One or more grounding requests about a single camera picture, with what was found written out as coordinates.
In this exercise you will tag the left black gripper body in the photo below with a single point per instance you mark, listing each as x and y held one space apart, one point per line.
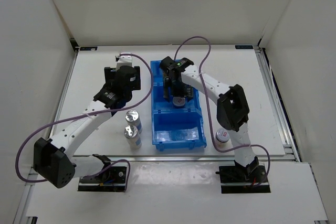
128 94

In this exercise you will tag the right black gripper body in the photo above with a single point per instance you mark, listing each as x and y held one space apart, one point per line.
178 88

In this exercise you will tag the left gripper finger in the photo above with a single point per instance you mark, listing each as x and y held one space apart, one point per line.
137 81
109 75

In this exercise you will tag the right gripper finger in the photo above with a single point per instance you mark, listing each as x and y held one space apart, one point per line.
189 94
166 91

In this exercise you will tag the red-label lid jar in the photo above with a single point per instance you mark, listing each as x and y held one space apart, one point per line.
179 102
221 137

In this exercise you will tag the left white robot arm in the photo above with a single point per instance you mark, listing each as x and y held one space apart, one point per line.
54 158

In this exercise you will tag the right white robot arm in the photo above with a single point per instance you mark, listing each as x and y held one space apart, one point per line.
232 108

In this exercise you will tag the rear silver-lid white jar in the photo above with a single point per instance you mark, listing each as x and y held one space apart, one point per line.
132 117

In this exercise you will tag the silver-lid white jar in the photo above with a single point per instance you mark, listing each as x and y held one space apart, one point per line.
132 136
132 117

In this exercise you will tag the left blue corner label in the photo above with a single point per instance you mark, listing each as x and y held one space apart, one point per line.
88 48

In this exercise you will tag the blue corner label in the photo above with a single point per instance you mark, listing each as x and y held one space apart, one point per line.
88 48
244 47

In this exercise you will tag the blue three-compartment plastic bin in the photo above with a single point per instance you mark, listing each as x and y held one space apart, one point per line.
172 127

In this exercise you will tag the front silver-lid white jar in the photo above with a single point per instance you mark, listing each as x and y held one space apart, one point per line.
132 136

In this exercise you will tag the right blue corner label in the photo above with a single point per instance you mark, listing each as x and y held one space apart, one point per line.
244 47

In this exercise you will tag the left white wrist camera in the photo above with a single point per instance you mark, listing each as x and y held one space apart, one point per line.
123 60

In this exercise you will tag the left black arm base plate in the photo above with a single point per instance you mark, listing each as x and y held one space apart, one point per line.
112 181

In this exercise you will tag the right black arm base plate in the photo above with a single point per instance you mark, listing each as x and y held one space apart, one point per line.
233 181

